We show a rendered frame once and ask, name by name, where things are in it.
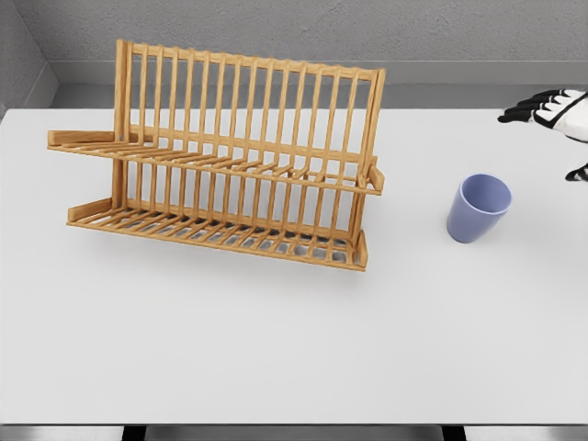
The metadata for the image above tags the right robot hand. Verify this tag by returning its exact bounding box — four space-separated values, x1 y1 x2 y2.
497 88 588 183

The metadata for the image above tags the wooden two-tier dish rack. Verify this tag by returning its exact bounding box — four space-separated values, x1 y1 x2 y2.
46 39 387 273

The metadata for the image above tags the lavender blue plastic cup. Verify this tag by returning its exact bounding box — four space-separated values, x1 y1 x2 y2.
447 173 513 244

